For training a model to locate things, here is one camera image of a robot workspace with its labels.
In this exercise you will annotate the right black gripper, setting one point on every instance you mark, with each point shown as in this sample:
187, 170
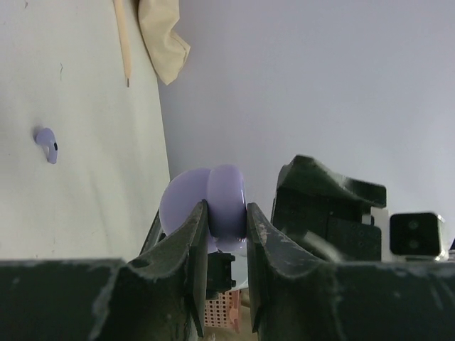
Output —
312, 198

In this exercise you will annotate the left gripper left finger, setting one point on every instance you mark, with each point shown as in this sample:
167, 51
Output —
160, 295

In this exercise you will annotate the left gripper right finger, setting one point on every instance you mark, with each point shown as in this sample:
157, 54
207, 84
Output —
296, 296

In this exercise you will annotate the beige cloth bag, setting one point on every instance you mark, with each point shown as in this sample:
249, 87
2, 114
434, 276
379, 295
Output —
168, 52

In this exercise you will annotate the purple earbud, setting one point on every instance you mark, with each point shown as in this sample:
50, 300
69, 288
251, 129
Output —
45, 138

